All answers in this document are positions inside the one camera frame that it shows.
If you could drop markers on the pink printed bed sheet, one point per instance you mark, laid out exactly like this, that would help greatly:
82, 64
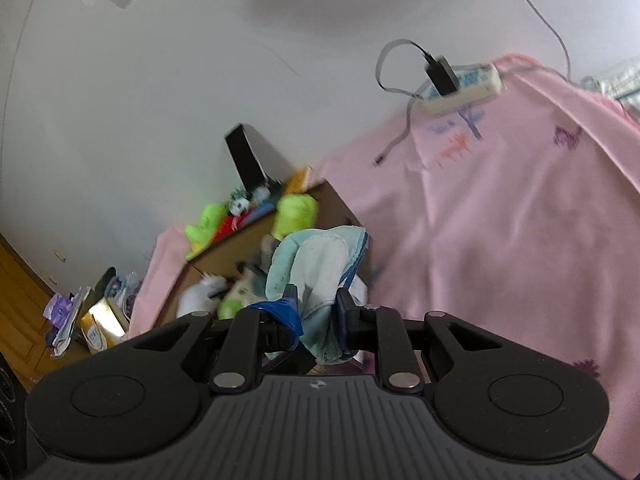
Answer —
500, 210

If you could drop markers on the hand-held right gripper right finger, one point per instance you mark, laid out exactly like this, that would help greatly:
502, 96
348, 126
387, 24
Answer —
342, 317

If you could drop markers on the green head doll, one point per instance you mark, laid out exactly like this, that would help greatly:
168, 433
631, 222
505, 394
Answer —
235, 302

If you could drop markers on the yellow white carton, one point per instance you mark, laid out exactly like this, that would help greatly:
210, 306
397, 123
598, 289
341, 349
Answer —
100, 327

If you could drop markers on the small white plush toy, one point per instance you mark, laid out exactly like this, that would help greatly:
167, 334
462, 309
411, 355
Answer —
197, 295

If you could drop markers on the purple packet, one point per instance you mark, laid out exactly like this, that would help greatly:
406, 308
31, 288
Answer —
60, 310

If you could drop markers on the yellow book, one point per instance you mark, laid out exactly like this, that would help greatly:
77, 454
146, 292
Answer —
300, 180

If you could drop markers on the striped bedding in clear bag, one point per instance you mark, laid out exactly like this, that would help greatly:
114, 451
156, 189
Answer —
622, 80

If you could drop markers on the small panda toy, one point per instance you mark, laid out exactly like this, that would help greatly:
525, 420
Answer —
241, 205

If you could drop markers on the brown cardboard box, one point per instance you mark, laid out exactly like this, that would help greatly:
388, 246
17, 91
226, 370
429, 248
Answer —
235, 255

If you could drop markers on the black charger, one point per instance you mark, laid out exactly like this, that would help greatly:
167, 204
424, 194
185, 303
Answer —
441, 75

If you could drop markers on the red fabric toy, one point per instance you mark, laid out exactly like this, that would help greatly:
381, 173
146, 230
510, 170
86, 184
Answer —
235, 222

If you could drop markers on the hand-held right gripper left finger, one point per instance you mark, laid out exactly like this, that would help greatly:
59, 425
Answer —
285, 315

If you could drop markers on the white power strip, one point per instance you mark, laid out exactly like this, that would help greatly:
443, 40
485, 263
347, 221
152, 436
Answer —
462, 86

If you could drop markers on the neon green plush toy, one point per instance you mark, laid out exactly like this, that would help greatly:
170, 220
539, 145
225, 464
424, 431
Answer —
205, 225

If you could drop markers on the lime green plush toy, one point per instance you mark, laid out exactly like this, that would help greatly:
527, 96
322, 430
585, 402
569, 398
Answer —
295, 215

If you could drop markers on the black upright box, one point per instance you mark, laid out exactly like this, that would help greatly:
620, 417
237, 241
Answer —
245, 157

